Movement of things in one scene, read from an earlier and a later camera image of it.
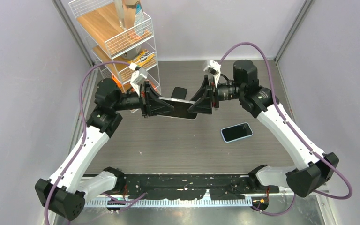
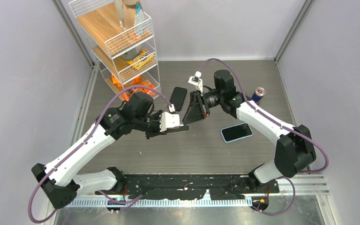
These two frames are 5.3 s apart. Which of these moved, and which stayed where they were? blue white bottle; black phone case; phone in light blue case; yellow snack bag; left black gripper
Moved: left black gripper
Stayed: yellow snack bag; phone in light blue case; blue white bottle; black phone case
